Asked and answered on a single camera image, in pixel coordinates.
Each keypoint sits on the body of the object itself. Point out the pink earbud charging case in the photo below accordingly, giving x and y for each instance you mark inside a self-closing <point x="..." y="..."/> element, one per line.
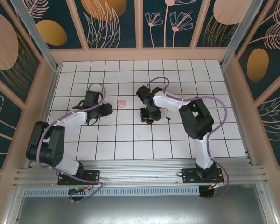
<point x="121" y="104"/>

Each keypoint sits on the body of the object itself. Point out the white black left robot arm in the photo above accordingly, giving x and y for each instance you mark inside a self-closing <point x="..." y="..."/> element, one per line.
<point x="72" y="119"/>

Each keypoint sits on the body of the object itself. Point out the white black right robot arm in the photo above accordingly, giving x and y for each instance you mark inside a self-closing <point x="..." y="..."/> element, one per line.
<point x="168" y="101"/>

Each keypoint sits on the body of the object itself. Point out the panel with leaf outlines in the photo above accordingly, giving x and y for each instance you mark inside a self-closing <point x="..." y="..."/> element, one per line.
<point x="107" y="23"/>

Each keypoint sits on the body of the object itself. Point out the panel small gold ellipse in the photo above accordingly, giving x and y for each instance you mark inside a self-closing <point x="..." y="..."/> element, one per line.
<point x="67" y="23"/>

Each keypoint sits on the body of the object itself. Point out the panel cream disc gold rays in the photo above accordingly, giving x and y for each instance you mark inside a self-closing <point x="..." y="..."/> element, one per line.
<point x="221" y="23"/>
<point x="14" y="58"/>

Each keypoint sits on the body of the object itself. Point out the panel with several flower outlines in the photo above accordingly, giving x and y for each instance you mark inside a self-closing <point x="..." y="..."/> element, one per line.
<point x="170" y="23"/>

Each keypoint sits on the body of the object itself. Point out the panel with single flower outline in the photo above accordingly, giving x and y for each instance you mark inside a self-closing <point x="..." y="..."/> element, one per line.
<point x="2" y="128"/>

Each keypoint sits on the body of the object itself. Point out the grey metal sheet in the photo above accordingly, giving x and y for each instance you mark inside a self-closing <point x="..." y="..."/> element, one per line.
<point x="140" y="210"/>

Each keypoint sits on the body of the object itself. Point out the panel with feather outlines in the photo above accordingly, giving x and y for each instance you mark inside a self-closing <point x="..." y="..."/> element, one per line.
<point x="277" y="121"/>

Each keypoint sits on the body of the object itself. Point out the panel gold ellipse feather outline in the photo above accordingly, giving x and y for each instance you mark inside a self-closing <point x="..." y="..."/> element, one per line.
<point x="270" y="58"/>

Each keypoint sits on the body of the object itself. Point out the aluminium front frame rail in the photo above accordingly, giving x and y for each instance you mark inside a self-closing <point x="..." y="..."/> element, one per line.
<point x="140" y="173"/>

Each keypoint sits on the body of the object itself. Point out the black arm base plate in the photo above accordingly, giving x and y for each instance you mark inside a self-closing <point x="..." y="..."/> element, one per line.
<point x="189" y="176"/>
<point x="93" y="177"/>

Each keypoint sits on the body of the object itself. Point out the aluminium corner post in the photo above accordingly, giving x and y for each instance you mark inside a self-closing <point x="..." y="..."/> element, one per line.
<point x="37" y="37"/>
<point x="235" y="37"/>

